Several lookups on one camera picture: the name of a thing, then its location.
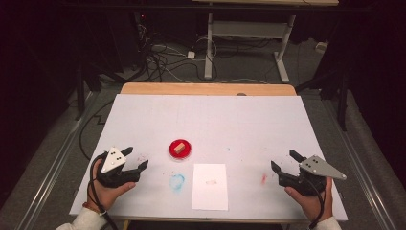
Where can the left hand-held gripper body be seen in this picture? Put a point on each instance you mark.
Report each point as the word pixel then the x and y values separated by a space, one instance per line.
pixel 112 161

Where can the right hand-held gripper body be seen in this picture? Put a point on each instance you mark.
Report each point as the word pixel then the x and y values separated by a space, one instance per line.
pixel 316 168

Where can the wooden stamp block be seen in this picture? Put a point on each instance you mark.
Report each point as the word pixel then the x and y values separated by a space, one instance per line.
pixel 179 148

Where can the round red ink pad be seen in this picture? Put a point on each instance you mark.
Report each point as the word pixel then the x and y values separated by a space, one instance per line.
pixel 186 152

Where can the person's left hand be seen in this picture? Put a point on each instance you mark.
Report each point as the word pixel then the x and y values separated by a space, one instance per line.
pixel 107 195

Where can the person's right hand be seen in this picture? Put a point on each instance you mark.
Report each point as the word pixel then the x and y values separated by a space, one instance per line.
pixel 308 206

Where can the black metal stand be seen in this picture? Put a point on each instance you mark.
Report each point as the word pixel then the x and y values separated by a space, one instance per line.
pixel 79 92
pixel 342 105

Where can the white paper sheet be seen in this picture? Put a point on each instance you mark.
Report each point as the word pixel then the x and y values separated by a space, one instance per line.
pixel 210 195

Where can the white table cover board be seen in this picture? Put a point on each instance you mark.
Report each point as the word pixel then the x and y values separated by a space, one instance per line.
pixel 207 121

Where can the wooden table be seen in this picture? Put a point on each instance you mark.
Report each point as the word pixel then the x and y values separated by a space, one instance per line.
pixel 191 88

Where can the white box on floor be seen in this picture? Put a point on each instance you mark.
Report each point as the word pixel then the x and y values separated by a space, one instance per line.
pixel 321 47

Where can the white power adapter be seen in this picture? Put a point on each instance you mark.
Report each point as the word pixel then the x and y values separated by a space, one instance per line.
pixel 191 55

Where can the metal floor rail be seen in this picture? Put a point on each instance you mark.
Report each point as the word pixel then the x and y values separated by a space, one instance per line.
pixel 54 163
pixel 360 166

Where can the white desk frame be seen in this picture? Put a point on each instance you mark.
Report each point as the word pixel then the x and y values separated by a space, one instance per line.
pixel 249 29

